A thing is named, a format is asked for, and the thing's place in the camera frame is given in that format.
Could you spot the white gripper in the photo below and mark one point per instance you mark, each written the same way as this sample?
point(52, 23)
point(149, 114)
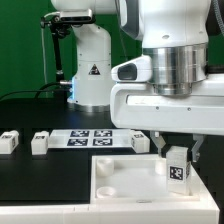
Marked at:
point(135, 105)

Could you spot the white square table top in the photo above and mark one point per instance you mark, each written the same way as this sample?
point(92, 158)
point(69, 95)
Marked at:
point(135, 179)

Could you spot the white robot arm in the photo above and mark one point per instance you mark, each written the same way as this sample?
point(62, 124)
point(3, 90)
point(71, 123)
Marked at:
point(169, 88)

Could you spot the white L-shaped obstacle fence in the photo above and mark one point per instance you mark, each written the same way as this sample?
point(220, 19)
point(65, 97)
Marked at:
point(203, 211)

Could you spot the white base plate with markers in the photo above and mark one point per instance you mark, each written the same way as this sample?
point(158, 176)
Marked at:
point(89, 138)

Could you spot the silver camera on stand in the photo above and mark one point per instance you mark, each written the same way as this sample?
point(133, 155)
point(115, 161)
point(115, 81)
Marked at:
point(76, 16)

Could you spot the black camera stand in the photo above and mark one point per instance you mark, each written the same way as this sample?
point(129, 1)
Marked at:
point(59, 30)

